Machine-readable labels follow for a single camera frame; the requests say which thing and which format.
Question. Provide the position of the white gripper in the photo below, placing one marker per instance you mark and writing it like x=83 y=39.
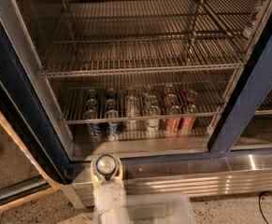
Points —
x=109 y=196

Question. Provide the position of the blue pepsi can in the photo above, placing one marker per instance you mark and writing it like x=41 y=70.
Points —
x=93 y=127
x=105 y=165

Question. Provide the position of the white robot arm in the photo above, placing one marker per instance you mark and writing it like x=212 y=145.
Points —
x=109 y=218

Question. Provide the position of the blue pepsi can behind front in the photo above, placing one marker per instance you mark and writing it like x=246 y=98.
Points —
x=93 y=127

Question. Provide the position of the white green soda can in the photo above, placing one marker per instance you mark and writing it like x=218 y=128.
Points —
x=152 y=124

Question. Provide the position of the silver white soda can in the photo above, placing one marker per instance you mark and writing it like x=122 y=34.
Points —
x=132 y=110

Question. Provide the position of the red soda can left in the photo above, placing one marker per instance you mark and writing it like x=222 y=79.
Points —
x=173 y=120

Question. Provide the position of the red soda can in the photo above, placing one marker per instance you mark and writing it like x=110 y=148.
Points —
x=187 y=123
x=173 y=120

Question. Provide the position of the open glass fridge door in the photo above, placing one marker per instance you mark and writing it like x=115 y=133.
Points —
x=23 y=175

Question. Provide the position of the red soda can right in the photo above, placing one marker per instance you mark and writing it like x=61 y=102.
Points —
x=187 y=123

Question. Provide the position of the bottle on right upper shelf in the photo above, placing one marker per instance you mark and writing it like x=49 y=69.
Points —
x=255 y=13

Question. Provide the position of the clear plastic bin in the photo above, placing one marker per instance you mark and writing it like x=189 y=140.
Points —
x=159 y=208

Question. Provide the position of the middle wire fridge shelf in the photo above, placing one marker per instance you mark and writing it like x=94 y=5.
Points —
x=207 y=90

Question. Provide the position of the wire fridge shelf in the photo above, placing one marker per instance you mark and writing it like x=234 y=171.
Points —
x=113 y=37
x=207 y=90

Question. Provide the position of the upper wire fridge shelf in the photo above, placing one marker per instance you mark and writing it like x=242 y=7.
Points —
x=113 y=37

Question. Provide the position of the blue fridge centre post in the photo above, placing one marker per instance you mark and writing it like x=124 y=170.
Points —
x=254 y=85

